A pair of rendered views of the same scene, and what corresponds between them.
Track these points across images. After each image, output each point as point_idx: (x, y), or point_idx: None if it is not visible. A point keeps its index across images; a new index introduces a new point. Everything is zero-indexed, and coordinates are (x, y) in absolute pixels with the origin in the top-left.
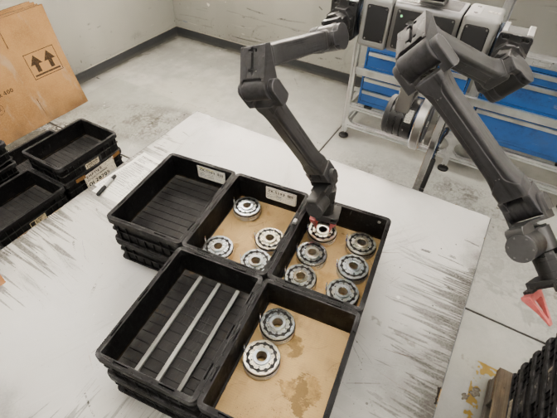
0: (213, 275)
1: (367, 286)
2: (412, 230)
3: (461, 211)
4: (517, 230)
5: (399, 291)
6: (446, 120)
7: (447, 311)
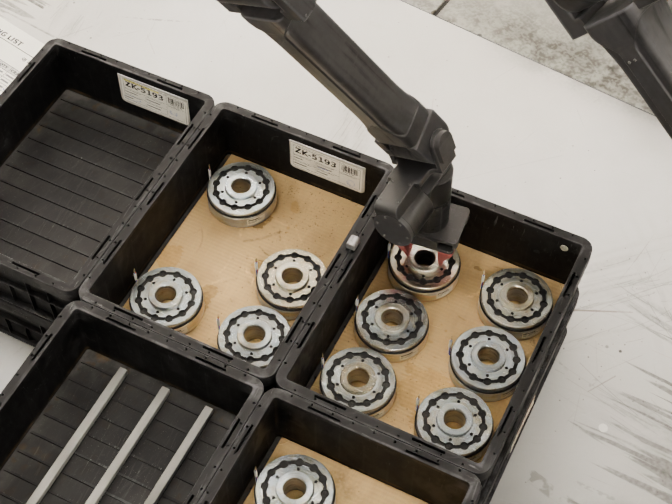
0: (152, 369)
1: (509, 414)
2: (668, 253)
3: None
4: None
5: (609, 413)
6: (650, 104)
7: None
